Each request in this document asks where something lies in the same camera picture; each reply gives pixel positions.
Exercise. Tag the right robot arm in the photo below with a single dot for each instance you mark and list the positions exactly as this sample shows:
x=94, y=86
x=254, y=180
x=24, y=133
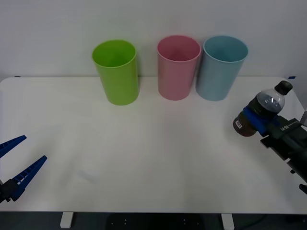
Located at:
x=304, y=118

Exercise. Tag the white table leg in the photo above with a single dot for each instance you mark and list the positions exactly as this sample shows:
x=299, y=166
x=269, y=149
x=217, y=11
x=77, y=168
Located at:
x=66, y=220
x=227, y=221

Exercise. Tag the pink plastic bin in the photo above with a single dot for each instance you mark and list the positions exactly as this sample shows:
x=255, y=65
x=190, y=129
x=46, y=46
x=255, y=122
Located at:
x=176, y=79

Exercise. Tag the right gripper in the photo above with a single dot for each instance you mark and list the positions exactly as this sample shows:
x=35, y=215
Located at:
x=290, y=141

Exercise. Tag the pale blue plastic bin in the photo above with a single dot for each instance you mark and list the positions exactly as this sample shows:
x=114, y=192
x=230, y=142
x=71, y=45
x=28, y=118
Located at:
x=217, y=79

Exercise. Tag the green plastic bin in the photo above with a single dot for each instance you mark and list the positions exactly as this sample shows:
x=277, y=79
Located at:
x=118, y=79

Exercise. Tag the dark drink plastic bottle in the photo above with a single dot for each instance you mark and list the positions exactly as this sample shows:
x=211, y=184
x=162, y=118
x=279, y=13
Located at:
x=269, y=101

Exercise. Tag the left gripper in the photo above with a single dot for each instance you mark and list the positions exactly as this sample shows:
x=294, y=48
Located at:
x=2, y=191

